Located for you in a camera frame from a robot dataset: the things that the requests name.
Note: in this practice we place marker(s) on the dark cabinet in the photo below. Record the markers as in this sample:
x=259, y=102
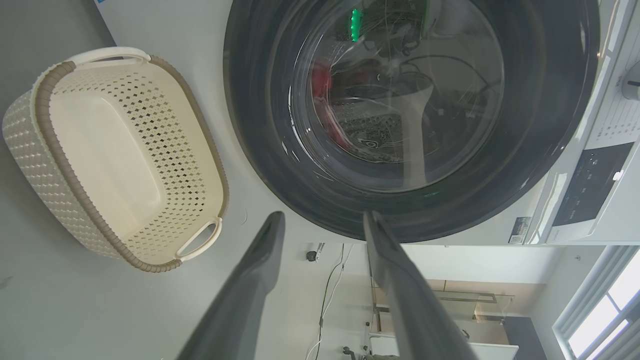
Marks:
x=525, y=340

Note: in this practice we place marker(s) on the small QR code sticker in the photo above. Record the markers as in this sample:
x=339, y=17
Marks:
x=519, y=230

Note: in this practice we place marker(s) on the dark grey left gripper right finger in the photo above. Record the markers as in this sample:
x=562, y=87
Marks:
x=410, y=310

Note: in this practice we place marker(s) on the round black glass washer door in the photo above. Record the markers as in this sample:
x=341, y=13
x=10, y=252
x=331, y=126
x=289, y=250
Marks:
x=250, y=125

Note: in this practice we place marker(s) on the red garment with white band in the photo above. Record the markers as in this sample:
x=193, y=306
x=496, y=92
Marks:
x=322, y=85

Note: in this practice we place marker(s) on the small black wall device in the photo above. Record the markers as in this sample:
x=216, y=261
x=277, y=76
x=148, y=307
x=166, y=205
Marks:
x=312, y=255

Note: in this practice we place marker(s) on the black white patterned garment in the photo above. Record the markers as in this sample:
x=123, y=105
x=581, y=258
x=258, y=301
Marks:
x=372, y=135

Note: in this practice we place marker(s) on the cream perforated laundry basket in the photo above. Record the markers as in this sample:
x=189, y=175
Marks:
x=100, y=150

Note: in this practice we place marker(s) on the bright window with white frame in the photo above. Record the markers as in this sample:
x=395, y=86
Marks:
x=595, y=320

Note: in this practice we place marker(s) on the white front-load washing machine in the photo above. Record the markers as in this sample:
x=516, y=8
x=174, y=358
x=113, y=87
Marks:
x=200, y=30

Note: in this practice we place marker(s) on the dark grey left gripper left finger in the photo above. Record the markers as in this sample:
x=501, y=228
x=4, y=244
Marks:
x=240, y=310

